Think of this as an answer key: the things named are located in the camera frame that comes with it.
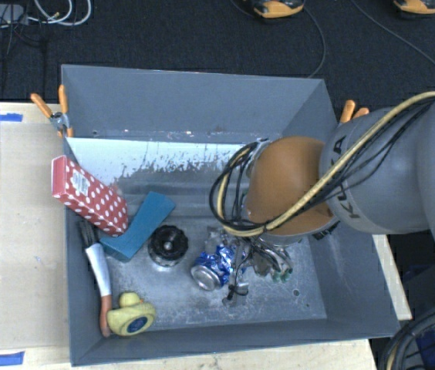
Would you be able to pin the yellow rubber duck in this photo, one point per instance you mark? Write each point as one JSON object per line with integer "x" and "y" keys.
{"x": 130, "y": 318}

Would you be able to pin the red white-dotted box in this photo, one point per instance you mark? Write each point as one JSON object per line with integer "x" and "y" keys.
{"x": 94, "y": 199}

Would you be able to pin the blue angled block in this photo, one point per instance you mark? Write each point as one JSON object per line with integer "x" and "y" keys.
{"x": 140, "y": 226}

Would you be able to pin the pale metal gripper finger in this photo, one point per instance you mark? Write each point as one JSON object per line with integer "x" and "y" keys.
{"x": 238, "y": 262}
{"x": 240, "y": 286}

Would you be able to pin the crushed blue drink can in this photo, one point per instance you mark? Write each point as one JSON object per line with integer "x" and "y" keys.
{"x": 211, "y": 270}

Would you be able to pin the pale wood flat board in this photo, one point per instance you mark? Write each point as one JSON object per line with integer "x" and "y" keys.
{"x": 28, "y": 226}

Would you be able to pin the clear crumpled plastic piece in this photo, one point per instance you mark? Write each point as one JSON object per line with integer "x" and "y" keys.
{"x": 219, "y": 239}

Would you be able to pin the black round knob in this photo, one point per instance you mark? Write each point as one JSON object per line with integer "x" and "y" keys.
{"x": 168, "y": 245}

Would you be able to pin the grey metal bin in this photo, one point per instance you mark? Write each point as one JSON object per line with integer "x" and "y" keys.
{"x": 186, "y": 106}

